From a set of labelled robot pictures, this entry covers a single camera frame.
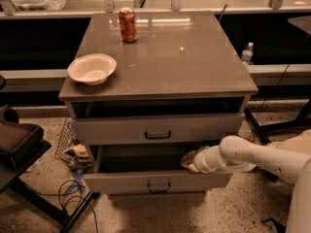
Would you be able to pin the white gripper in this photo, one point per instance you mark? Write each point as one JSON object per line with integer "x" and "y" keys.
{"x": 201, "y": 161}

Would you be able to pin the grey drawer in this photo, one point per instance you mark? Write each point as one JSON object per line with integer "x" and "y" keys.
{"x": 156, "y": 129}
{"x": 149, "y": 169}

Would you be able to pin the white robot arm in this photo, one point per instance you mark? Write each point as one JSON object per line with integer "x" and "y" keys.
{"x": 290, "y": 160}

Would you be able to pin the grey drawer cabinet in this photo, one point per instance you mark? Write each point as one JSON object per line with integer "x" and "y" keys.
{"x": 182, "y": 64}

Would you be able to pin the crumpled snack bag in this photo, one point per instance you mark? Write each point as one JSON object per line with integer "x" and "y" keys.
{"x": 77, "y": 155}

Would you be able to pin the clear plastic water bottle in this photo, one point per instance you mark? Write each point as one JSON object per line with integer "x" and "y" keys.
{"x": 247, "y": 53}

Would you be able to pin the white paper bowl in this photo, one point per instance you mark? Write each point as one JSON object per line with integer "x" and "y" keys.
{"x": 92, "y": 69}

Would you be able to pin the orange soda can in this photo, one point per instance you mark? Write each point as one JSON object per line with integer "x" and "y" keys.
{"x": 127, "y": 24}

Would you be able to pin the black chair left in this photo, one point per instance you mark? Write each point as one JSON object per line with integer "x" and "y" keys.
{"x": 21, "y": 145}

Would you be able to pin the black table leg frame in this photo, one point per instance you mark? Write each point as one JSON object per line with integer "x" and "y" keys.
{"x": 256, "y": 128}

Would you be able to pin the wire mesh basket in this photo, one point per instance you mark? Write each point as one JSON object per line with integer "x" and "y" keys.
{"x": 67, "y": 140}

